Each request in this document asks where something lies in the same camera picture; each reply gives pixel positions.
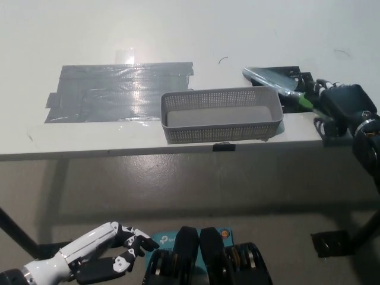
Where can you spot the black tape patch on desk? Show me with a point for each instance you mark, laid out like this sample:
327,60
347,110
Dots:
294,108

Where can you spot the large grey duct tape patch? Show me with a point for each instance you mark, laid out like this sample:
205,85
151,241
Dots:
99,93

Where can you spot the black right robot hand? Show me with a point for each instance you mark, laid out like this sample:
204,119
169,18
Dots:
344,104

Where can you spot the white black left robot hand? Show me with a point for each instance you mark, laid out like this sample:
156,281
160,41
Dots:
89,242

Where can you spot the black floor plate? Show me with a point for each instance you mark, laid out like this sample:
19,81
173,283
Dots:
329,245

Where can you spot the black table leg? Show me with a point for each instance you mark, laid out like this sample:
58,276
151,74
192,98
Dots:
17,231

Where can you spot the small black tape strip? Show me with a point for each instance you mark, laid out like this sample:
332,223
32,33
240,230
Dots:
224,147

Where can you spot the grey perforated plastic basket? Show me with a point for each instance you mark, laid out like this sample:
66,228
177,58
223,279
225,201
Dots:
219,121

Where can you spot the teal tp-link box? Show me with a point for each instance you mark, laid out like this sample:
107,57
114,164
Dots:
164,239

